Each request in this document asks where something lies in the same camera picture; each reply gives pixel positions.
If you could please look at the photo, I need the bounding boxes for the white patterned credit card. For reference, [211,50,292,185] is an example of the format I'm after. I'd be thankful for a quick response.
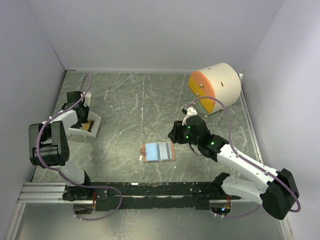
[158,142,173,161]

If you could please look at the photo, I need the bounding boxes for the brown leather card holder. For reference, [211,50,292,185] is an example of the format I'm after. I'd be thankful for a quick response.
[139,141,176,163]

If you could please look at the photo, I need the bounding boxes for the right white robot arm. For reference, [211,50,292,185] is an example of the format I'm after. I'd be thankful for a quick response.
[168,115,299,220]

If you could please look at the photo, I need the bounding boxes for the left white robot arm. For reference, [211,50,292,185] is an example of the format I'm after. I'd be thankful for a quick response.
[28,91,94,202]

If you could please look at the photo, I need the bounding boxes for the cards stack in tray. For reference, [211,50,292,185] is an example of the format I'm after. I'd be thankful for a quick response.
[82,120,94,132]

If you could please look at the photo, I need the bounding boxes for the white card tray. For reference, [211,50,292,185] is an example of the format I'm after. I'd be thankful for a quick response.
[66,111,102,138]

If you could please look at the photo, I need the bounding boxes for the cream round drawer cabinet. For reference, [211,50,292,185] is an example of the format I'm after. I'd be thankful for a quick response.
[188,62,242,116]

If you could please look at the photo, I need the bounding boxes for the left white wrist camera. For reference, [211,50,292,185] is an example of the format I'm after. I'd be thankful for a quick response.
[81,92,92,107]

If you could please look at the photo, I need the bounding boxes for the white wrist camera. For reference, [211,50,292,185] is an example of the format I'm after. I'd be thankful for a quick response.
[81,92,92,107]
[182,107,198,126]

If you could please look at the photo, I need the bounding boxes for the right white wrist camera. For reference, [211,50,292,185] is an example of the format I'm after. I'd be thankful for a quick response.
[182,107,198,126]

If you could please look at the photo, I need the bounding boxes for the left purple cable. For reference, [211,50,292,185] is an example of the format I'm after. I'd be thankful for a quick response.
[36,74,123,221]

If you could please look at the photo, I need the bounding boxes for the purple cable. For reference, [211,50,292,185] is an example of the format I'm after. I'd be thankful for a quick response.
[36,74,123,221]
[182,96,301,219]

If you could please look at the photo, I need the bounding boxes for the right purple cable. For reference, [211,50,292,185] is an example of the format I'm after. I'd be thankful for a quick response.
[182,96,301,219]

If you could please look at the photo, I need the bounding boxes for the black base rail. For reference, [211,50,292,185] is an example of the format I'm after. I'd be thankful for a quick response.
[62,181,242,212]

